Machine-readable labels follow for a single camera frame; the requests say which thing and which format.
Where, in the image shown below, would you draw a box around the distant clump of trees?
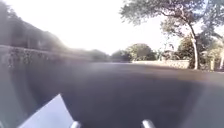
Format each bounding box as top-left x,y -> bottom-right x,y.
109,42 -> 158,63

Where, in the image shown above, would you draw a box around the dark asphalt road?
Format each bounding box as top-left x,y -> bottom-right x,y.
0,61 -> 224,128

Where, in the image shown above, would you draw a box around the robot's own part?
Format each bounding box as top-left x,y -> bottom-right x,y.
69,120 -> 82,128
141,118 -> 156,128

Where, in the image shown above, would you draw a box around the tall spreading tree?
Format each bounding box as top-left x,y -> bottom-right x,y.
119,0 -> 224,71

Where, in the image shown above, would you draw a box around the green bushes behind tree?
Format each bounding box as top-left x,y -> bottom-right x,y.
174,33 -> 224,72

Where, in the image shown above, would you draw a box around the pale low wall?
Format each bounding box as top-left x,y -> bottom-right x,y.
131,59 -> 191,70

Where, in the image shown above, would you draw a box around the long rough stone wall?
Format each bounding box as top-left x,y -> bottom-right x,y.
0,44 -> 93,73

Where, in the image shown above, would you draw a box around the wooded slope above wall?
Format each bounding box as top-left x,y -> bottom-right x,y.
0,1 -> 111,63

